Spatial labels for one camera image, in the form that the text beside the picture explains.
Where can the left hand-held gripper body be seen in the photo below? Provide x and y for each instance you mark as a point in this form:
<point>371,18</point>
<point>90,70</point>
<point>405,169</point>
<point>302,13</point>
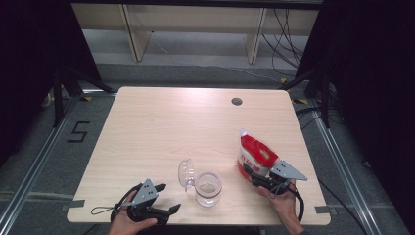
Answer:
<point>145,196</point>

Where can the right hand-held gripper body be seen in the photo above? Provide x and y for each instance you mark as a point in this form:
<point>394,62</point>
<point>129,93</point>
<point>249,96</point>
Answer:
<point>287,171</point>

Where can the red and clear powder bag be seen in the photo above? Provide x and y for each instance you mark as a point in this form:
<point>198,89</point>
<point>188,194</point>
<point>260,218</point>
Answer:
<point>256,150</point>

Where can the clear glass jar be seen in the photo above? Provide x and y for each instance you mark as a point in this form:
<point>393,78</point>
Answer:
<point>208,192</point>

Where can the person's right hand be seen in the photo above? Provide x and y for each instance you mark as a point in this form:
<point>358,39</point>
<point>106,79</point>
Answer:
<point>284,205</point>

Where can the person's left hand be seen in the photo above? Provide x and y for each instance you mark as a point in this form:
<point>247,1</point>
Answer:
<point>127,226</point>

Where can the clear jar lid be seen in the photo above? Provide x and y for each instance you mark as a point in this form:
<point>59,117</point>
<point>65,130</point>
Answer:
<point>186,174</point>

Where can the grey tape strip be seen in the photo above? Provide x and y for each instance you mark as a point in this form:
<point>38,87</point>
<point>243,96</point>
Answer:
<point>76,203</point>
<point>323,209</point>

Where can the yellow and black tape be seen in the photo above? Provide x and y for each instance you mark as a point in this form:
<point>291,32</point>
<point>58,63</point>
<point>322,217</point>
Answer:
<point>86,98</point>
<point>300,101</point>

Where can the black metal stand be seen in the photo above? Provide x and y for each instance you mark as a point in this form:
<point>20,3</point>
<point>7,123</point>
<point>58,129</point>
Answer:
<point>58,98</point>
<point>324,98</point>

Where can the black curtain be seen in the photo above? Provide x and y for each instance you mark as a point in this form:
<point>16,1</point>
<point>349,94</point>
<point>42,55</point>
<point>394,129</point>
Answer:
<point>26,49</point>
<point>375,65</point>

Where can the beige wooden shelf unit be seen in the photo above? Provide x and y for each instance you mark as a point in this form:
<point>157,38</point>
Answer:
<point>137,39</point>

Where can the metal floor rail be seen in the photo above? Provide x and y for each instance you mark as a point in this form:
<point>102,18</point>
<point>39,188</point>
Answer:
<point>337,163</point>
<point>39,163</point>

